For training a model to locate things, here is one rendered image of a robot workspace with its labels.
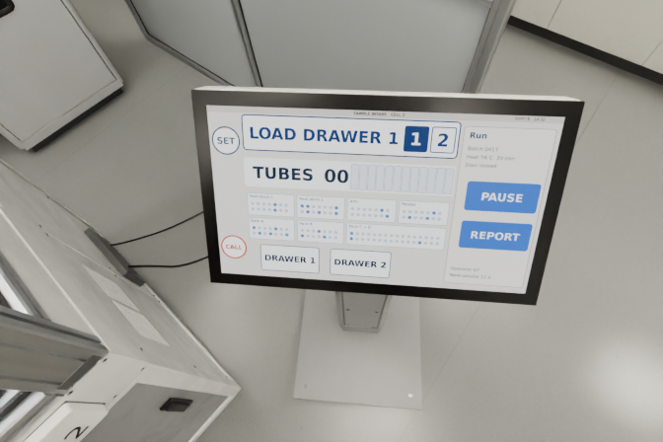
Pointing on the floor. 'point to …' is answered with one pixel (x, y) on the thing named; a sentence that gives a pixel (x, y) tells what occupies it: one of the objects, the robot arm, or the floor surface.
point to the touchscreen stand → (360, 349)
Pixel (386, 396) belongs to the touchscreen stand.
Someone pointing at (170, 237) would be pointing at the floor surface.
